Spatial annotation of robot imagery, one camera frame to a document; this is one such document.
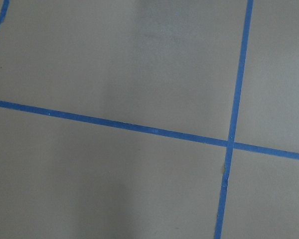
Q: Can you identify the blue tape line crosswise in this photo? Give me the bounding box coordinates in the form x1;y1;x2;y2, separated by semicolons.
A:
0;101;299;160

